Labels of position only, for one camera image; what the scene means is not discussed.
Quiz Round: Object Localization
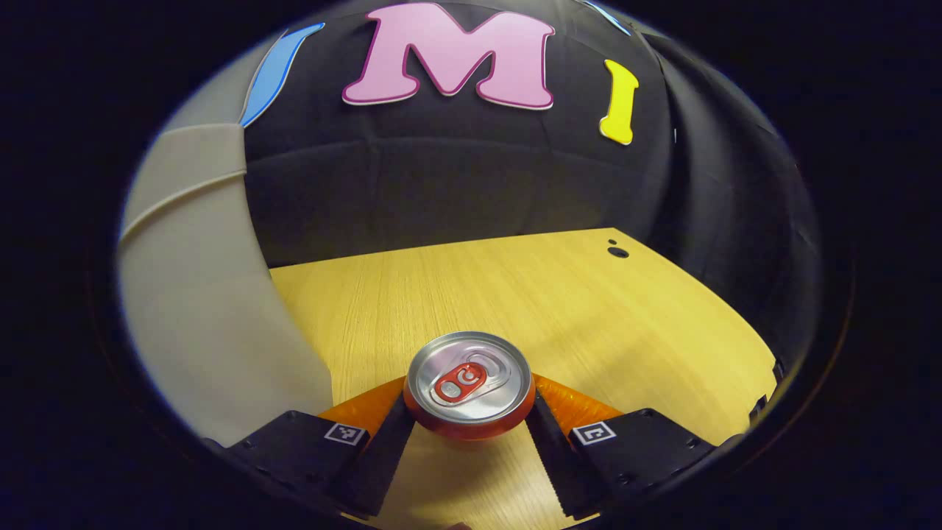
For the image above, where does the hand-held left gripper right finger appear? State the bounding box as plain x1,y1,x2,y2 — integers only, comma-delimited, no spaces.
526,374,740,518

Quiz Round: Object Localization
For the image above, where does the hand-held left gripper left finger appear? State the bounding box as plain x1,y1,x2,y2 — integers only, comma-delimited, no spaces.
206,377,419,517

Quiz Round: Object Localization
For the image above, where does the red pop can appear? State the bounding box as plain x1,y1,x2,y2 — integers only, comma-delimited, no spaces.
403,331,536,441

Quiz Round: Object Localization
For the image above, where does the white desktop garbage bin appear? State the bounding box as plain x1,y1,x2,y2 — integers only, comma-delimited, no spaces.
118,37,336,448

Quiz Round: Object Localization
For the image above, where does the yellow wooden desktop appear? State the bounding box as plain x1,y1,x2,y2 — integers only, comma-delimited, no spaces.
269,227,779,530

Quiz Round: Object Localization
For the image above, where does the black backdrop cloth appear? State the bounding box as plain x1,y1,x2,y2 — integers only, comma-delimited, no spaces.
239,0,821,369

